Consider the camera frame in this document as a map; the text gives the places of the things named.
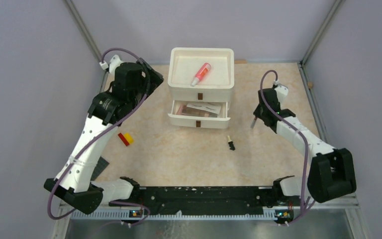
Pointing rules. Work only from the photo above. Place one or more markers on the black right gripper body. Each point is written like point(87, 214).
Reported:
point(259, 112)

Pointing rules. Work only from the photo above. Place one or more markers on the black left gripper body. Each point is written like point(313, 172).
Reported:
point(140, 92)

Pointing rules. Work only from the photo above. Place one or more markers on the white drawer organizer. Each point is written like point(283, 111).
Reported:
point(216, 87)

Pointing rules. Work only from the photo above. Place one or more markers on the pink spray bottle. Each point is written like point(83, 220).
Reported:
point(201, 73)

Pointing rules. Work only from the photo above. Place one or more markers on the eyebrow stencil sheet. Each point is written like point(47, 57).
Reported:
point(205, 106)

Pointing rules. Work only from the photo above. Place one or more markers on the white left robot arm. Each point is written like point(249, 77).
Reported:
point(73, 183)

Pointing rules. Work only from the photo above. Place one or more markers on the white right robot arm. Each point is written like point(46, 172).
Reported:
point(329, 172)

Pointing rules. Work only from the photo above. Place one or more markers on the red yellow toy block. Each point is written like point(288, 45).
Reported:
point(126, 138)

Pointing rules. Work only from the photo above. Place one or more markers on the wooden block behind table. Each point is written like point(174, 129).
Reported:
point(240, 61)

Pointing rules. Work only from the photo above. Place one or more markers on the dark grey building baseplate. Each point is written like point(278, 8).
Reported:
point(101, 165)

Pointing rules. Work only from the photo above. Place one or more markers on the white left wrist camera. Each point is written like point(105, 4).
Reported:
point(111, 66)

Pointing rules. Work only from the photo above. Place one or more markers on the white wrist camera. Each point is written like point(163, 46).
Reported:
point(281, 91)
point(111, 66)

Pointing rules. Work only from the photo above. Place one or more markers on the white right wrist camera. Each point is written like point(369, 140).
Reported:
point(281, 91)

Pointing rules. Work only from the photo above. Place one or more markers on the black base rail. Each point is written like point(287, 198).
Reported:
point(205, 201)

